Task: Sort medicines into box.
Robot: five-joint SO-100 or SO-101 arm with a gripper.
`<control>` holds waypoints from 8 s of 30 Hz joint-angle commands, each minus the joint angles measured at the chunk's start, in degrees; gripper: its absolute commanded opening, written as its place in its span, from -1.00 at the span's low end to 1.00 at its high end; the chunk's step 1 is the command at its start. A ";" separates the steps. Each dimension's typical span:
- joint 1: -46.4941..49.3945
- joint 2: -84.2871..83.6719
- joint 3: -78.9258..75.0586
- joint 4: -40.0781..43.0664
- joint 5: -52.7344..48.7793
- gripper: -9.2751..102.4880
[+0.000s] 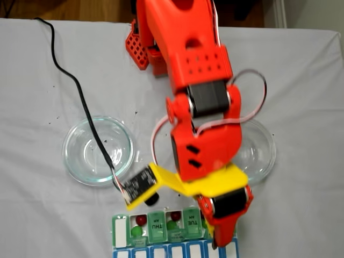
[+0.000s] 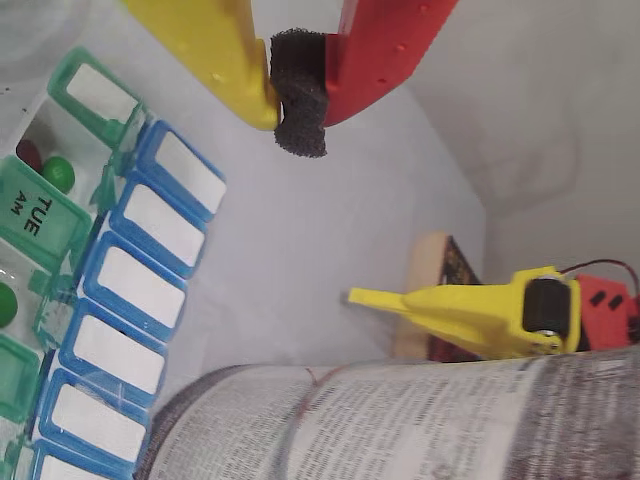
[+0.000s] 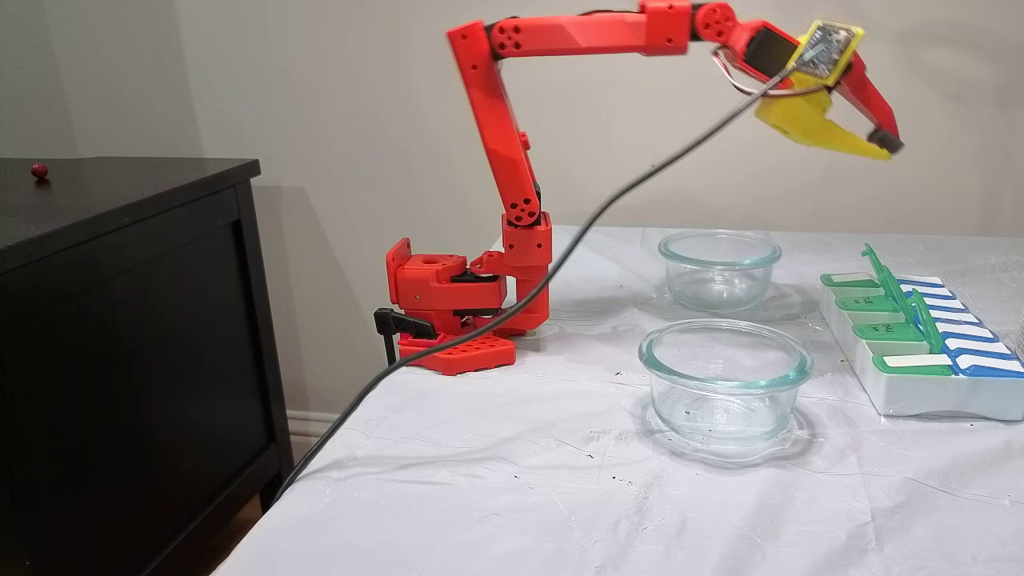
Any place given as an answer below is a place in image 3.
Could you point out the weekly pill organizer box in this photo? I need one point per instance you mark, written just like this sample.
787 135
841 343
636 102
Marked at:
920 392

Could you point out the small clear glass bowl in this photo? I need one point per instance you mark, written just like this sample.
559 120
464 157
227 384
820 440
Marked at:
756 276

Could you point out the large clear glass bowl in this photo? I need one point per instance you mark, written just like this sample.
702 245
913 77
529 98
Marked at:
788 376

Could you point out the black table clamp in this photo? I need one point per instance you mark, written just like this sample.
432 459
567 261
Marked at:
400 322

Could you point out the white plastic table cover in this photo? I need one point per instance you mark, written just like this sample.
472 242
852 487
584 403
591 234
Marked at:
520 480

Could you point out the white baseboard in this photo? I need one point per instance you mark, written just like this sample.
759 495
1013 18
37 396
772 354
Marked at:
308 428

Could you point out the black wooden cabinet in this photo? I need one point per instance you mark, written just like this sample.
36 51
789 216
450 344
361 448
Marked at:
120 360

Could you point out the dark red ball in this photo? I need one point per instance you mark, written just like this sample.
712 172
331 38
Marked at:
39 170

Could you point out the camera board with yellow mount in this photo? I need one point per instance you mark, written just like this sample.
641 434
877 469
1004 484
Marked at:
828 50

